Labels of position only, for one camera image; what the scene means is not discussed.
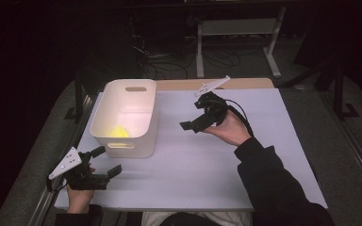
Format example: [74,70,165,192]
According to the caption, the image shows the left hand-held gripper cable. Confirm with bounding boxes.
[45,174,69,193]

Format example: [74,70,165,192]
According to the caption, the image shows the right hand-held gripper cable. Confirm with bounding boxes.
[224,98,255,137]

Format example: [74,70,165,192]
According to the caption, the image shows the black floor cables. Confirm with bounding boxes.
[128,18,249,80]

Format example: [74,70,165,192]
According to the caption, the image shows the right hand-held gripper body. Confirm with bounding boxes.
[192,74,231,134]

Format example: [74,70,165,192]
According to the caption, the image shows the yellow shuttlecock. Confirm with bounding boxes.
[107,124,130,138]

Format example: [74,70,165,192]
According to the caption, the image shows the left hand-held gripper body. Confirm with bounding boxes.
[48,146,111,191]

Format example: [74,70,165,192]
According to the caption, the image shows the person's right hand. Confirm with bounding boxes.
[202,109,253,148]

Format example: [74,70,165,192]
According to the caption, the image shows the white plastic basket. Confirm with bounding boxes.
[90,78,160,159]

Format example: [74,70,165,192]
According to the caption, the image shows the person's torso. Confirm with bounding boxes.
[140,210,253,226]

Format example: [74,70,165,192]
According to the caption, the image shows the hand-held gripper cable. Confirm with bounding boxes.
[224,98,255,137]
[45,174,69,193]

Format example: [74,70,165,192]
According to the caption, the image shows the metal floor rail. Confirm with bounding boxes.
[27,93,98,226]
[320,90,362,202]

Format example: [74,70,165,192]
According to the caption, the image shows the black metal stand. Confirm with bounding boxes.
[64,70,92,123]
[279,59,361,121]

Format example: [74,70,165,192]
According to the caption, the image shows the person's left hand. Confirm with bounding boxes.
[66,166,96,215]

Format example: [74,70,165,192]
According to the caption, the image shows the white metal table frame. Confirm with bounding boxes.
[196,6,288,79]

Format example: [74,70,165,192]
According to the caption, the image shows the white table cover board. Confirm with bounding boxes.
[54,88,328,211]

